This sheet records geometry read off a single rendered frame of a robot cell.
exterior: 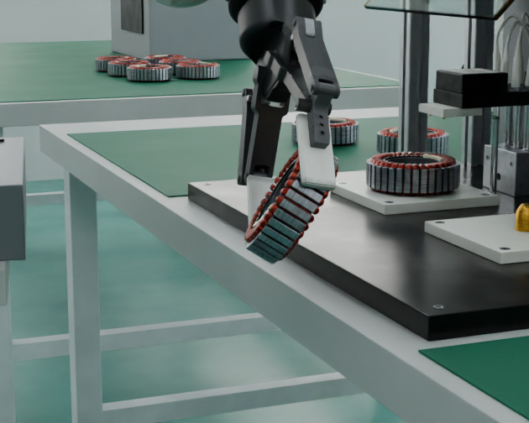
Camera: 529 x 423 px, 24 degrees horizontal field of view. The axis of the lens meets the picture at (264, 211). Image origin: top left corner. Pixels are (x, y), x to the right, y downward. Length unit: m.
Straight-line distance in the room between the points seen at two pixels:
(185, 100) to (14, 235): 1.51
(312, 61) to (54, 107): 1.65
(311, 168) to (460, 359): 0.21
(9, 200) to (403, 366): 0.49
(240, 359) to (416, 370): 2.35
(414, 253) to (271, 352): 2.15
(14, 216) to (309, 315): 0.34
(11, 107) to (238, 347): 1.08
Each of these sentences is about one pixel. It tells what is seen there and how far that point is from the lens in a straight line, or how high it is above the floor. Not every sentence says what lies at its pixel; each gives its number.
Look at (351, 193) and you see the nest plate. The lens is 1.46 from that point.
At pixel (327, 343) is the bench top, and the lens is 1.10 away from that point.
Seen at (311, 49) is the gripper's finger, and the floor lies 0.98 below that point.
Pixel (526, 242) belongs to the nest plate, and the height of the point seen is 0.78.
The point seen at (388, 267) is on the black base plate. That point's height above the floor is 0.77.
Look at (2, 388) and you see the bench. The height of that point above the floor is 0.10.
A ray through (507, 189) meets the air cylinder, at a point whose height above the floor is 0.78.
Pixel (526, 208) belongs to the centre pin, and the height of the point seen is 0.81.
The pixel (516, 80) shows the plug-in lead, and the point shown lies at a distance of 1.51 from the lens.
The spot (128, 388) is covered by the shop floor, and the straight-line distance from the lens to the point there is 3.10.
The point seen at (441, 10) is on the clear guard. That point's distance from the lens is 1.09.
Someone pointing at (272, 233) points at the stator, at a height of 0.82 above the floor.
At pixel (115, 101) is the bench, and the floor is 0.74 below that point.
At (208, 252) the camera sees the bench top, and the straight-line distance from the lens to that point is 1.39.
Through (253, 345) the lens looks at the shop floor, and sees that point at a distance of 3.40.
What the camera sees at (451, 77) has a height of 0.91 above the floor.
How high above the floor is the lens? 1.06
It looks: 12 degrees down
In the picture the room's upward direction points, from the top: straight up
